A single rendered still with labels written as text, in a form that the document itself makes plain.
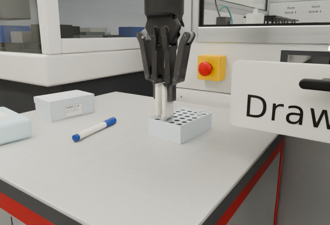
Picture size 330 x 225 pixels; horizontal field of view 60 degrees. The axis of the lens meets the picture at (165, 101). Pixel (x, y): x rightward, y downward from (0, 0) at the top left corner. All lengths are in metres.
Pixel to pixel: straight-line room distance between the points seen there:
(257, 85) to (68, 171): 0.33
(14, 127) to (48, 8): 0.48
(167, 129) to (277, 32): 0.40
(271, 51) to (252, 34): 0.07
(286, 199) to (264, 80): 0.51
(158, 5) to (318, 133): 0.33
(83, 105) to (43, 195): 0.40
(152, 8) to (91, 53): 0.60
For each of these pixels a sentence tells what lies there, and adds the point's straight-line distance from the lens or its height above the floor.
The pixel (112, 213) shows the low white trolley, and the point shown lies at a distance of 0.37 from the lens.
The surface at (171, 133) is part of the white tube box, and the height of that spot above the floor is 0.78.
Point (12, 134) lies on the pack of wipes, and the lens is 0.64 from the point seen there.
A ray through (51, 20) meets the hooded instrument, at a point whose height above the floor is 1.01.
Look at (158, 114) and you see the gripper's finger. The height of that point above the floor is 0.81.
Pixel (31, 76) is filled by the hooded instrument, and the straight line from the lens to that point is 1.07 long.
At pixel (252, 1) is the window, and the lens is 0.85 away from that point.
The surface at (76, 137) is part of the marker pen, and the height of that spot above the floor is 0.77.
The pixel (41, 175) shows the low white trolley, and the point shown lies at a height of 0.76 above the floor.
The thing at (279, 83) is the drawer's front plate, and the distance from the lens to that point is 0.46.
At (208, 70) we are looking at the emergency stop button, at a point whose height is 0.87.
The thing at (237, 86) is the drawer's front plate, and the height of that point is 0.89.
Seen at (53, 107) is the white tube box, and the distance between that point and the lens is 0.75.
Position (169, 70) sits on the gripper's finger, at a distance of 0.55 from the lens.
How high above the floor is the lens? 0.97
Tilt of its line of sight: 13 degrees down
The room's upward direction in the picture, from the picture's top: straight up
